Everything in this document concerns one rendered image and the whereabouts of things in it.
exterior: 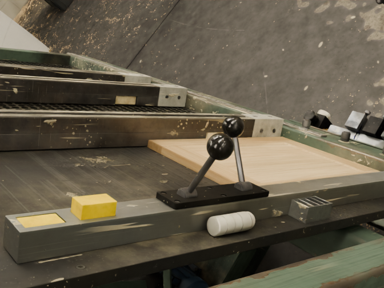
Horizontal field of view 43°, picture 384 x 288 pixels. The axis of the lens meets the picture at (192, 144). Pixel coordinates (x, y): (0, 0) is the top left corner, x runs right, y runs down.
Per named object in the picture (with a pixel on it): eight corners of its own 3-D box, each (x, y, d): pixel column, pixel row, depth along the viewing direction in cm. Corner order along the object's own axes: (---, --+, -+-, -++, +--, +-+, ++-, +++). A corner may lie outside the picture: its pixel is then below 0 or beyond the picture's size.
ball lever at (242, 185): (260, 192, 81) (247, 113, 83) (244, 194, 78) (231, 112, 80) (244, 195, 84) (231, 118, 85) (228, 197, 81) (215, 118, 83)
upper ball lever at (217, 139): (199, 208, 74) (243, 146, 67) (179, 210, 72) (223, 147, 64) (187, 188, 76) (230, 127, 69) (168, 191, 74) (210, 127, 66)
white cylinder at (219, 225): (217, 240, 71) (255, 232, 77) (220, 221, 71) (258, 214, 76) (204, 231, 74) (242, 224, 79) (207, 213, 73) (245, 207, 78)
